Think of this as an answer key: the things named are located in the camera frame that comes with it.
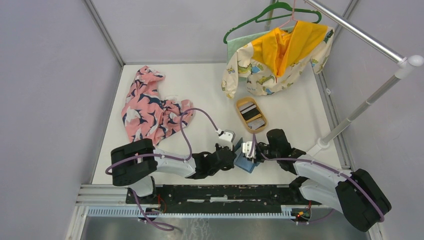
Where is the black credit card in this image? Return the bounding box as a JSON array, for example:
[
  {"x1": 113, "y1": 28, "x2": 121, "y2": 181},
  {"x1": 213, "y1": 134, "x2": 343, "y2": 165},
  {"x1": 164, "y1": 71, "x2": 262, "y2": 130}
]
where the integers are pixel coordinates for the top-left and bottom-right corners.
[{"x1": 242, "y1": 108, "x2": 261, "y2": 121}]

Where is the pink wire hanger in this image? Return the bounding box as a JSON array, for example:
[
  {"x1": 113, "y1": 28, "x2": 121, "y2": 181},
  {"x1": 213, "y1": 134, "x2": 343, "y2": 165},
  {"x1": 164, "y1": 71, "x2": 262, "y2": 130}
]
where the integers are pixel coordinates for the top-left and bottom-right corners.
[{"x1": 278, "y1": 0, "x2": 297, "y2": 34}]

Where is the grey striped credit card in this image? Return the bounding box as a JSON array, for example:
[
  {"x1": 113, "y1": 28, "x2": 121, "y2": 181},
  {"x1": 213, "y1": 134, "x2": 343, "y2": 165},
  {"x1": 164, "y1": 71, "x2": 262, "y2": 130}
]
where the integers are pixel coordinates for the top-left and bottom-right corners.
[{"x1": 238, "y1": 102, "x2": 256, "y2": 114}]

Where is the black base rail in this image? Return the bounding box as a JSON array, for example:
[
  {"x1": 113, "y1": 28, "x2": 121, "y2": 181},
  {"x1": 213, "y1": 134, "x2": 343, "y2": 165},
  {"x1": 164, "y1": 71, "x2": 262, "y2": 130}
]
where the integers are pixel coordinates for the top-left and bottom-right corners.
[{"x1": 138, "y1": 184, "x2": 319, "y2": 214}]

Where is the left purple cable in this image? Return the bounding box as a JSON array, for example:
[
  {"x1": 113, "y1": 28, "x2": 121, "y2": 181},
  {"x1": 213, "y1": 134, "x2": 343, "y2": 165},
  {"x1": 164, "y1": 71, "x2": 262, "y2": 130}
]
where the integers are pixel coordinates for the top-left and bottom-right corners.
[{"x1": 105, "y1": 107, "x2": 223, "y2": 232}]

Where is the green plastic hanger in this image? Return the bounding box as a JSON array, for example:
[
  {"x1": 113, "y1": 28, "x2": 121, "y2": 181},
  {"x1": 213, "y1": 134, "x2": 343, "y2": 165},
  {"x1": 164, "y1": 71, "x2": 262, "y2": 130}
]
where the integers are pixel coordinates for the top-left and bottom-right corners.
[{"x1": 222, "y1": 0, "x2": 323, "y2": 45}]

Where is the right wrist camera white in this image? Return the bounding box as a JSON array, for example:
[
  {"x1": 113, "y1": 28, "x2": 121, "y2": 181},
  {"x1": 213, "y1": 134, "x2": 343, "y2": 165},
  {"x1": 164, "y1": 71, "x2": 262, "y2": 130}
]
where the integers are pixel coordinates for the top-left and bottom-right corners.
[{"x1": 241, "y1": 141, "x2": 256, "y2": 159}]

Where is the oval wooden tray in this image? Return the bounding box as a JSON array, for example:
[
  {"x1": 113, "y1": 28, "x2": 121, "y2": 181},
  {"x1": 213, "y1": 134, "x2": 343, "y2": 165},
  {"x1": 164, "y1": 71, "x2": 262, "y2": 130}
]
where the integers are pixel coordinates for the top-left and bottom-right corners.
[{"x1": 235, "y1": 97, "x2": 268, "y2": 134}]

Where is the pink shark print garment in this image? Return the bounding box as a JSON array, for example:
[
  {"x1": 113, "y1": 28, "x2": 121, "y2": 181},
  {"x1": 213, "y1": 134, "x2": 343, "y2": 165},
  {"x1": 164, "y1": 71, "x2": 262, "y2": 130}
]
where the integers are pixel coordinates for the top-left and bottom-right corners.
[{"x1": 121, "y1": 65, "x2": 193, "y2": 146}]

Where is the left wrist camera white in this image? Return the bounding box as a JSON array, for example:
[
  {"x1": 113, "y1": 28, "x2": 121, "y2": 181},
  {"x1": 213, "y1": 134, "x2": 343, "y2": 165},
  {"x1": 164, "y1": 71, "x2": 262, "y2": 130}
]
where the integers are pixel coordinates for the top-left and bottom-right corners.
[{"x1": 216, "y1": 128, "x2": 235, "y2": 151}]

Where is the blue leather card holder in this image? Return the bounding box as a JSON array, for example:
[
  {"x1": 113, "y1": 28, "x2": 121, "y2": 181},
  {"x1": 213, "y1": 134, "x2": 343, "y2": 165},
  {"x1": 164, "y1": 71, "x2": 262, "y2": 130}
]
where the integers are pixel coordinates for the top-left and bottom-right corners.
[{"x1": 233, "y1": 137, "x2": 259, "y2": 174}]

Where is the white toothed cable duct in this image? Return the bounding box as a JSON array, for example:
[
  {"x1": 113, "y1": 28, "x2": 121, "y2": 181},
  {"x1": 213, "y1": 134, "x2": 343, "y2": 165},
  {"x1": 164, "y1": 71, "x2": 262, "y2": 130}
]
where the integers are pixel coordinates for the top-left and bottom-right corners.
[{"x1": 86, "y1": 206, "x2": 294, "y2": 220}]

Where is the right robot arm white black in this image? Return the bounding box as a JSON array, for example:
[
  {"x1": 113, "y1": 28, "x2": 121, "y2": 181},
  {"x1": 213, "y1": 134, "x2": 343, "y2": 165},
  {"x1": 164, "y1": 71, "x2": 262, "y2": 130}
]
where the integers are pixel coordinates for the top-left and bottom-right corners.
[{"x1": 241, "y1": 129, "x2": 392, "y2": 232}]

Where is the silver credit card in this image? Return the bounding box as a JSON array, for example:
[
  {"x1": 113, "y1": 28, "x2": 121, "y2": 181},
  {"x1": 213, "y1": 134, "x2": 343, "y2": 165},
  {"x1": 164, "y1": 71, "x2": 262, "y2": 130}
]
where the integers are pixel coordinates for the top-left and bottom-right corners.
[{"x1": 247, "y1": 118, "x2": 265, "y2": 130}]

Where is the metal clothes rack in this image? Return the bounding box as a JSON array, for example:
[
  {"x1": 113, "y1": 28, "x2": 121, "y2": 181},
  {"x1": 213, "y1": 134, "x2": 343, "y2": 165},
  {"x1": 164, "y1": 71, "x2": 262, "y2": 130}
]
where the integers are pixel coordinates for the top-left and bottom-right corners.
[{"x1": 264, "y1": 0, "x2": 424, "y2": 157}]

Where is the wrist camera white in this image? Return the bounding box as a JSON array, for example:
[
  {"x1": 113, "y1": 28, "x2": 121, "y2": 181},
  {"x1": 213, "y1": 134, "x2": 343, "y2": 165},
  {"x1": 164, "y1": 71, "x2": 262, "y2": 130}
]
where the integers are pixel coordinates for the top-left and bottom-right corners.
[
  {"x1": 241, "y1": 141, "x2": 256, "y2": 159},
  {"x1": 216, "y1": 128, "x2": 235, "y2": 151}
]

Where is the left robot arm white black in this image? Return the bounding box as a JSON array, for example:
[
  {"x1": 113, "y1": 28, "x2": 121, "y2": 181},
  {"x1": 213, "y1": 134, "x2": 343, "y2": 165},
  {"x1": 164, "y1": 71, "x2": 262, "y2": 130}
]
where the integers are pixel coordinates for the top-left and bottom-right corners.
[{"x1": 105, "y1": 139, "x2": 237, "y2": 204}]

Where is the dinosaur print yellow lined jacket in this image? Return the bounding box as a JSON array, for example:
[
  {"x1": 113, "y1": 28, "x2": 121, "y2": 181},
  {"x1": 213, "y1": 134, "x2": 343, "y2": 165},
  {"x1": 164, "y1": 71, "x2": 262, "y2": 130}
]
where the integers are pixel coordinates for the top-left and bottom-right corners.
[{"x1": 221, "y1": 21, "x2": 335, "y2": 99}]

